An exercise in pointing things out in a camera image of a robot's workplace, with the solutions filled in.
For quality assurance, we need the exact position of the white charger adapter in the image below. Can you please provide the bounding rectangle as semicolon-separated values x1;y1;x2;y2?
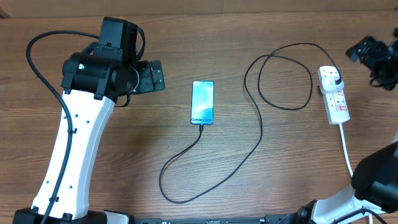
320;77;345;94

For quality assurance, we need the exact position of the black USB charging cable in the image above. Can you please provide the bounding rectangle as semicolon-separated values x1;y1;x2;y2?
158;42;344;205

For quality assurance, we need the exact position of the white power strip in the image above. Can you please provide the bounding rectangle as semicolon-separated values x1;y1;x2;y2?
318;66;350;125

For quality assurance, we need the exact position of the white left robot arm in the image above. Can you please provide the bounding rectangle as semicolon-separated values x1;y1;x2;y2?
13;17;165;224

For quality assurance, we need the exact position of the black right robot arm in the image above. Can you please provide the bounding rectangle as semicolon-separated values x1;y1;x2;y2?
278;35;397;223

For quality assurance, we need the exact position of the Samsung Galaxy smartphone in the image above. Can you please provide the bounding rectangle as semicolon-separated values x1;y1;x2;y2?
190;80;214;125

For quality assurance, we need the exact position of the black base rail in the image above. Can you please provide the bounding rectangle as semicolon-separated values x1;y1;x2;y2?
104;210;312;224

